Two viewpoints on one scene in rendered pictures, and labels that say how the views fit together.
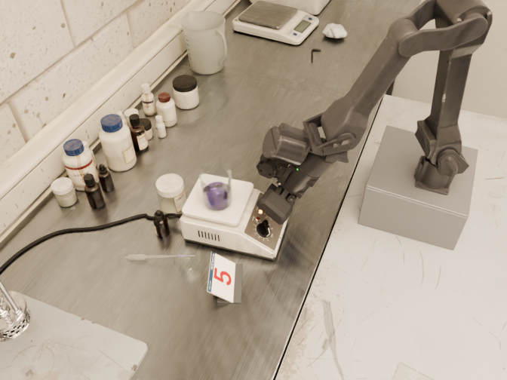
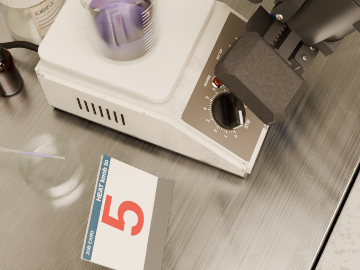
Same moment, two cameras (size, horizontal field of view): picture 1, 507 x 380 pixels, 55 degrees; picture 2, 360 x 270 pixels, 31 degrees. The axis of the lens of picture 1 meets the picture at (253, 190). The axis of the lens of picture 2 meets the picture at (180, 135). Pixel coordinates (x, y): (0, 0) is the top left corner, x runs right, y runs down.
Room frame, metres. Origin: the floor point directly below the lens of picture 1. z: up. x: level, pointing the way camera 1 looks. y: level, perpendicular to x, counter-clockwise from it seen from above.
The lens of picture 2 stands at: (0.37, -0.01, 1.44)
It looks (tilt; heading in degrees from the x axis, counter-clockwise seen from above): 64 degrees down; 8
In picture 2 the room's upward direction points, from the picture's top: 3 degrees counter-clockwise
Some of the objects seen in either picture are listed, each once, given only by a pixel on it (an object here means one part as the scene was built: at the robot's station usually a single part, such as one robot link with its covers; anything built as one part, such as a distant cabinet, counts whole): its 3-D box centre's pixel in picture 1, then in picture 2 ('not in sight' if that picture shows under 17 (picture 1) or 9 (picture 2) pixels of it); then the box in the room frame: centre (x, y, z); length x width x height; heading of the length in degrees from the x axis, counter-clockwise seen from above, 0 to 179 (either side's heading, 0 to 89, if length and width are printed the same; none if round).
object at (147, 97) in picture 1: (148, 99); not in sight; (1.12, 0.28, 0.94); 0.03 x 0.03 x 0.09
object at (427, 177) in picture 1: (436, 169); not in sight; (0.71, -0.36, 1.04); 0.07 x 0.07 x 0.06; 70
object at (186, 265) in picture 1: (187, 262); (51, 165); (0.59, 0.13, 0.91); 0.06 x 0.06 x 0.02
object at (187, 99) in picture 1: (185, 92); not in sight; (1.16, 0.18, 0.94); 0.07 x 0.07 x 0.07
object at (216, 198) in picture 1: (216, 189); (118, 10); (0.68, 0.07, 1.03); 0.07 x 0.06 x 0.08; 158
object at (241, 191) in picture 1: (218, 198); (128, 25); (0.70, 0.07, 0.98); 0.12 x 0.12 x 0.01; 73
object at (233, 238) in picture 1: (231, 215); (159, 62); (0.69, 0.05, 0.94); 0.22 x 0.13 x 0.08; 73
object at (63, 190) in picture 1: (64, 192); not in sight; (0.78, 0.42, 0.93); 0.05 x 0.05 x 0.05
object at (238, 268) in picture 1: (225, 277); (130, 217); (0.55, 0.06, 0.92); 0.09 x 0.06 x 0.04; 178
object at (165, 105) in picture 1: (166, 108); not in sight; (1.07, 0.23, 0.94); 0.05 x 0.05 x 0.09
